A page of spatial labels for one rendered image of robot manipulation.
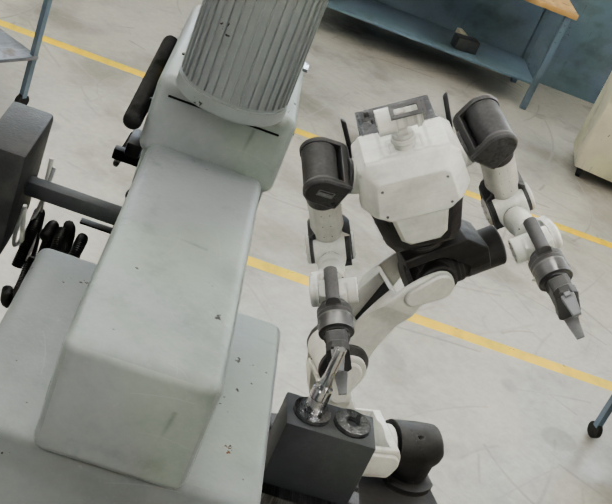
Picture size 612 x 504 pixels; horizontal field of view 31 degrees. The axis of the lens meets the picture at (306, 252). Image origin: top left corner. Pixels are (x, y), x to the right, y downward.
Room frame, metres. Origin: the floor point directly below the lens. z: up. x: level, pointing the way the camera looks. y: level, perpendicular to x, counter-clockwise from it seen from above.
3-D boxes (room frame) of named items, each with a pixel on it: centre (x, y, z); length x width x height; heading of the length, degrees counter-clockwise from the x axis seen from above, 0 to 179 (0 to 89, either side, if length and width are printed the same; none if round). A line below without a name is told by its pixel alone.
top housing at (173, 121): (2.04, 0.26, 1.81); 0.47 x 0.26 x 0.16; 8
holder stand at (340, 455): (2.11, -0.21, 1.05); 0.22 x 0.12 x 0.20; 101
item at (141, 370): (1.56, 0.19, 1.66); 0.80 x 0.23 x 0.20; 8
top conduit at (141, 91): (2.00, 0.41, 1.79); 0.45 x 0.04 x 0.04; 8
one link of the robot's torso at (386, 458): (2.71, -0.37, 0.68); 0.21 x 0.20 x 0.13; 118
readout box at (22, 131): (1.71, 0.55, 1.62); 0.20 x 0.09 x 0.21; 8
